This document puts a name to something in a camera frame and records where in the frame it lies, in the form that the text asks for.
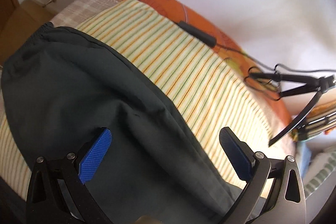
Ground green white patterned pillow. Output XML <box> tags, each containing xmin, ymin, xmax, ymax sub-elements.
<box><xmin>302</xmin><ymin>145</ymin><xmax>335</xmax><ymax>198</ymax></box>

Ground orange patterned bed sheet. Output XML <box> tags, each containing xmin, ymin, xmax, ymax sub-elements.
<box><xmin>121</xmin><ymin>0</ymin><xmax>291</xmax><ymax>133</ymax></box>

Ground brass door stopper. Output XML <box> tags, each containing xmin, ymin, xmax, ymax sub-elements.
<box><xmin>42</xmin><ymin>0</ymin><xmax>57</xmax><ymax>8</ymax></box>

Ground black tripod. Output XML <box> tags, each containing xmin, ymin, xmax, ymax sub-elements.
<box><xmin>247</xmin><ymin>67</ymin><xmax>335</xmax><ymax>147</ymax></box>

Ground folded tripod with floral cloth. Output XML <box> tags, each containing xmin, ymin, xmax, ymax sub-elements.
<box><xmin>291</xmin><ymin>101</ymin><xmax>335</xmax><ymax>142</ymax></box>

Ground dark green pants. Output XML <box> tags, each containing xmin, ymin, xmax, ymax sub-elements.
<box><xmin>1</xmin><ymin>23</ymin><xmax>240</xmax><ymax>223</ymax></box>

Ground pink checked blanket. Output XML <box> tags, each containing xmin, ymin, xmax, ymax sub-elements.
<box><xmin>51</xmin><ymin>0</ymin><xmax>121</xmax><ymax>28</ymax></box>

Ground yellow striped cloth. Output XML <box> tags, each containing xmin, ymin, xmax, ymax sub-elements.
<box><xmin>0</xmin><ymin>0</ymin><xmax>276</xmax><ymax>200</ymax></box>

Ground black cable with inline box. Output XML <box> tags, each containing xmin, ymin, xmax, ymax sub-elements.
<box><xmin>102</xmin><ymin>0</ymin><xmax>336</xmax><ymax>101</ymax></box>

